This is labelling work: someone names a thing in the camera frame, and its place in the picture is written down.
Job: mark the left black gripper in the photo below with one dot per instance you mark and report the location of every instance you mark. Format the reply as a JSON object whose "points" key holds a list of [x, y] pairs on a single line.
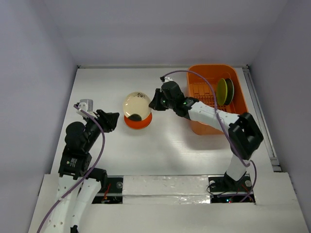
{"points": [[109, 119]]}

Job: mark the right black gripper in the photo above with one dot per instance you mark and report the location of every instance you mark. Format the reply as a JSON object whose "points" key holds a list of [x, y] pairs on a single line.
{"points": [[160, 100]]}

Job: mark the cream plate with black motifs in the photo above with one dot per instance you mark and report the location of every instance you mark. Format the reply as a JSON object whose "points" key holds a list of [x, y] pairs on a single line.
{"points": [[136, 106]]}

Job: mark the orange plate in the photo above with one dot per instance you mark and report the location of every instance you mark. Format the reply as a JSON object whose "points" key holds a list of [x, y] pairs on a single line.
{"points": [[137, 125]]}

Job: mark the lime green plate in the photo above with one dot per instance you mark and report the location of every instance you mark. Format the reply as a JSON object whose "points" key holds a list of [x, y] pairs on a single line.
{"points": [[221, 92]]}

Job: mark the dark green patterned plate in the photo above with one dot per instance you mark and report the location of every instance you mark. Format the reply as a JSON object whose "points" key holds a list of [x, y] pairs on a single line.
{"points": [[230, 91]]}

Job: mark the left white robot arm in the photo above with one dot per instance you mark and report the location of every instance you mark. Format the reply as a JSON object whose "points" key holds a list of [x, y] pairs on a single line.
{"points": [[78, 181]]}

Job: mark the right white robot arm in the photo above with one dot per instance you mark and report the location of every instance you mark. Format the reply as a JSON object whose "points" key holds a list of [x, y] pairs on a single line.
{"points": [[241, 131]]}

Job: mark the orange plastic dish rack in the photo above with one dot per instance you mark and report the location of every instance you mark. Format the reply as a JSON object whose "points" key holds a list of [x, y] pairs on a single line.
{"points": [[200, 90]]}

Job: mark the silver foil strip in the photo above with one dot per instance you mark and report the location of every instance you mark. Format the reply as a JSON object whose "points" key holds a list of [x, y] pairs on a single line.
{"points": [[189, 189]]}

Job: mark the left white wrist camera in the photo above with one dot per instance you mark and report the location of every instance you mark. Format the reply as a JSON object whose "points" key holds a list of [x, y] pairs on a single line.
{"points": [[84, 105]]}

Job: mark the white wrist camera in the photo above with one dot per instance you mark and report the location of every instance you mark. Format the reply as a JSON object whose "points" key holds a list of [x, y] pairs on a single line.
{"points": [[84, 105], [165, 79]]}

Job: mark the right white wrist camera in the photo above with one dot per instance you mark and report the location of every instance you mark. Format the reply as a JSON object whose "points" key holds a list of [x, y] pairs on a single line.
{"points": [[165, 79]]}

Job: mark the aluminium rail right side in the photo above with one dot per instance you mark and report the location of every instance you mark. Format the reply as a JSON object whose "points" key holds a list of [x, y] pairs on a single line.
{"points": [[262, 122]]}

